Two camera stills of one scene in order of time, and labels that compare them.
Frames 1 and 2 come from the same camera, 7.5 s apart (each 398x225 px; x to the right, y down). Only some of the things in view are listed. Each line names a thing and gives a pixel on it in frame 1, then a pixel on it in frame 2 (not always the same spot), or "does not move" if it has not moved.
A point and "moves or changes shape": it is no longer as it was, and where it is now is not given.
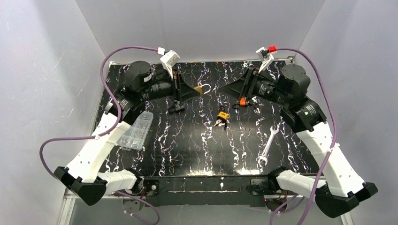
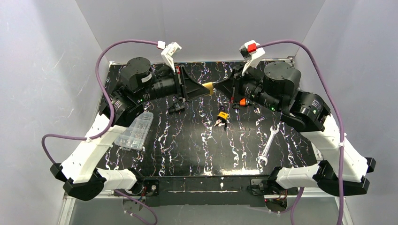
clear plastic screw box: x=133 y=138 does not move
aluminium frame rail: x=69 y=198 does not move
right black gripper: x=248 y=87 → x=235 y=86
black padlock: x=175 y=108 does not move
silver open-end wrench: x=264 y=157 does not move
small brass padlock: x=198 y=88 moves or changes shape
